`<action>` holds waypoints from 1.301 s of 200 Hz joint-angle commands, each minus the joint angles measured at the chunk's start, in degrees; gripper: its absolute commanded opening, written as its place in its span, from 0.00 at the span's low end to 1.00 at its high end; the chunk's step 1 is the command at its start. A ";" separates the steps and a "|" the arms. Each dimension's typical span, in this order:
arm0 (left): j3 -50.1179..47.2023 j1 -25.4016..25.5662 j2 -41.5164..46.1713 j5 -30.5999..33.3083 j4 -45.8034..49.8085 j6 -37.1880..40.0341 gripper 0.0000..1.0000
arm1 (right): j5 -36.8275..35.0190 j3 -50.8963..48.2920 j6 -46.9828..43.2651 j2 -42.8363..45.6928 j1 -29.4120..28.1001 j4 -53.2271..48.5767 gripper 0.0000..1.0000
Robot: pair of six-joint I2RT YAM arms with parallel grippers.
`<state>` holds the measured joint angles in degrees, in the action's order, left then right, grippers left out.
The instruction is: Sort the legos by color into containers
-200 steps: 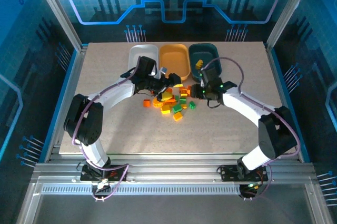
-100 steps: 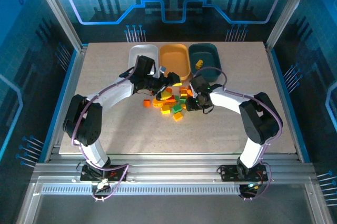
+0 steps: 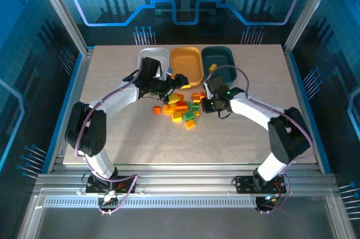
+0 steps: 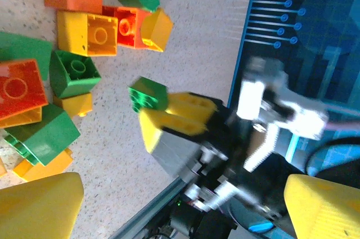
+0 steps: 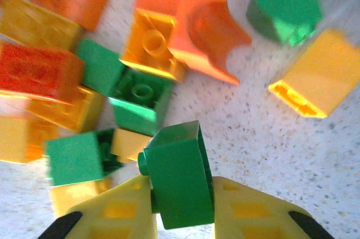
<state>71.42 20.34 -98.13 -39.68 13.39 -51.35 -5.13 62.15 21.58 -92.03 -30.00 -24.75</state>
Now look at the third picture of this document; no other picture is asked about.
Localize right arm base wiring LEDs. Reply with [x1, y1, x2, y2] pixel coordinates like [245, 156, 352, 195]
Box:
[255, 192, 282, 214]

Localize left arm base wiring plug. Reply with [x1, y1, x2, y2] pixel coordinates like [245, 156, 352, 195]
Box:
[97, 190, 119, 215]

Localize orange plastic container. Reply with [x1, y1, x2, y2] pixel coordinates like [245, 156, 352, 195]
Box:
[170, 46, 205, 87]

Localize white plastic container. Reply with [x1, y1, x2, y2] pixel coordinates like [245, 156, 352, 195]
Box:
[137, 47, 170, 82]

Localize dark teal plastic container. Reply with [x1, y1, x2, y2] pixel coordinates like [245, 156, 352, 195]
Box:
[201, 46, 239, 88]

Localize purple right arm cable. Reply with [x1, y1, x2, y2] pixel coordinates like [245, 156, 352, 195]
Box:
[208, 64, 314, 215]

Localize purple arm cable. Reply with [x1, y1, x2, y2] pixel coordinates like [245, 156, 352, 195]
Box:
[208, 64, 314, 215]
[73, 63, 164, 216]

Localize aluminium side rail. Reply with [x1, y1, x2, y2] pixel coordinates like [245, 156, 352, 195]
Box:
[282, 46, 324, 174]
[46, 47, 95, 174]

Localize aluminium cross rail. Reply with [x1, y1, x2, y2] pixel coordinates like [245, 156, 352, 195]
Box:
[32, 163, 343, 197]

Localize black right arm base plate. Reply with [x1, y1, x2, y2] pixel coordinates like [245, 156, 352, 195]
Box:
[235, 175, 287, 195]

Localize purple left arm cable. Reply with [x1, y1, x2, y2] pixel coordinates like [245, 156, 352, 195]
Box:
[73, 63, 164, 216]

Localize slotted metal cable duct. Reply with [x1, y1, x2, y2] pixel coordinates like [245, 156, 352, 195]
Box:
[43, 197, 264, 209]

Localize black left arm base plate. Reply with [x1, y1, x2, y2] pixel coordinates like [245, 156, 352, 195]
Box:
[85, 175, 138, 195]

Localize aluminium frame post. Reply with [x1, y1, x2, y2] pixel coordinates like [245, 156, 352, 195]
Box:
[283, 0, 340, 51]
[30, 0, 89, 56]

